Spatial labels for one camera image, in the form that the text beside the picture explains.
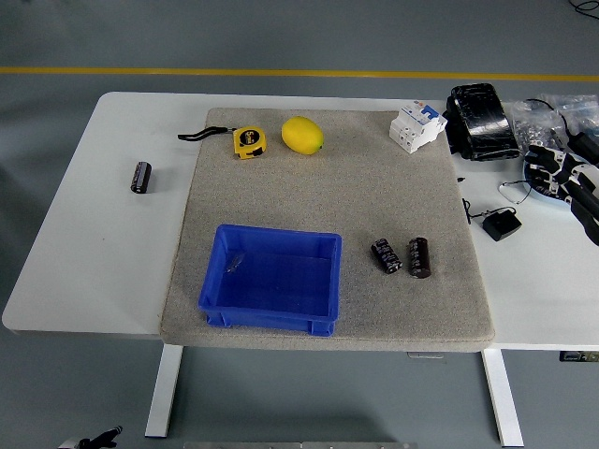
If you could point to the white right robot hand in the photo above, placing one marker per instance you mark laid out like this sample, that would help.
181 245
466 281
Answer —
573 173

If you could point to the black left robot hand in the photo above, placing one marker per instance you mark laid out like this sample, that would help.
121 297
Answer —
100 439

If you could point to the black cylindrical battery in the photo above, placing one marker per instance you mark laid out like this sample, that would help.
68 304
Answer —
386 256
141 177
419 257

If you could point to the blue plastic box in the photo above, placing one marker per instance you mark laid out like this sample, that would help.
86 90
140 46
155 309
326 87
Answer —
276 280

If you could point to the clear bag of screws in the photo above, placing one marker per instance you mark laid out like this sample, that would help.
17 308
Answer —
578 105
531 126

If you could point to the white table leg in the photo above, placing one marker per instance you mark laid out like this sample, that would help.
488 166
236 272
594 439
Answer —
164 393
503 397

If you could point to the black power adapter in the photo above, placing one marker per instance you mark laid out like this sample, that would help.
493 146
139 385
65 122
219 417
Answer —
502 225

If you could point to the black wrapped device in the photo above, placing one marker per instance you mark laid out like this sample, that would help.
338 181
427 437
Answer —
482 121

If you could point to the white circuit breaker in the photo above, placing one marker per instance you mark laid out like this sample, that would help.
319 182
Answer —
414 126

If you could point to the table control panel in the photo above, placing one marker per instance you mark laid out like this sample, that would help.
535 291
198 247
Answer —
579 356

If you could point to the small clear plastic bag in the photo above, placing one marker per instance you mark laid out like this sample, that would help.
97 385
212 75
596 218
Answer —
235 263

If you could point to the grey-brown mat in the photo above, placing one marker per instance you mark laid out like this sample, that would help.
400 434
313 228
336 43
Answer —
327 196

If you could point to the yellow lemon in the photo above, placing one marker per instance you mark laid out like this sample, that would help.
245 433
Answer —
302 134

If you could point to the yellow tape measure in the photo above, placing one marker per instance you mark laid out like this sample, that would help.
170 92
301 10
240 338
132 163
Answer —
249 142

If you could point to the grey under-table bracket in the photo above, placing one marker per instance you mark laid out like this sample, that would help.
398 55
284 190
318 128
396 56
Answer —
425 354

